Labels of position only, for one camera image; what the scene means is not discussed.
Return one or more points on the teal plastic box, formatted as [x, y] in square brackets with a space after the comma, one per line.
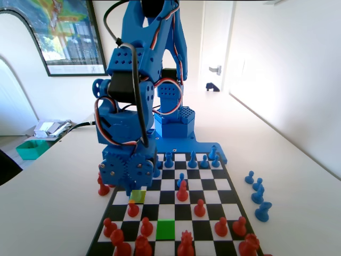
[26, 153]

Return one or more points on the pile of white packets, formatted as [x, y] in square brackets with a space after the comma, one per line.
[48, 126]

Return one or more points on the black framed map poster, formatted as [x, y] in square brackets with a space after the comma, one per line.
[72, 34]

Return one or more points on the white arched panel dark rim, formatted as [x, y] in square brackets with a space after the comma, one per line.
[16, 37]

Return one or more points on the blue plastic chess rook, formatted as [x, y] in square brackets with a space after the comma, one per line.
[168, 161]
[212, 154]

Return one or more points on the white door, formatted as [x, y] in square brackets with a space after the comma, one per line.
[213, 40]

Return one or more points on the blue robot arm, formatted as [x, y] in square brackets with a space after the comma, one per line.
[144, 34]

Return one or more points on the blue robot mounting plate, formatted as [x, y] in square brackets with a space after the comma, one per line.
[186, 148]

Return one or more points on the red queen chess piece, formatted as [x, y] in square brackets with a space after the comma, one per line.
[185, 246]

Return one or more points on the red bishop chess piece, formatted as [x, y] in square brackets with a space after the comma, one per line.
[103, 190]

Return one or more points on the black and white chessboard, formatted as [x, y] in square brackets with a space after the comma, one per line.
[167, 197]

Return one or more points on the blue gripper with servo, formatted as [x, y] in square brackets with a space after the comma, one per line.
[125, 170]

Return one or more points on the blue printed clamp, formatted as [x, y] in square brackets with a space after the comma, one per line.
[210, 86]

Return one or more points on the blue plastic chess bishop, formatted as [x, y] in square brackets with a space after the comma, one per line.
[191, 162]

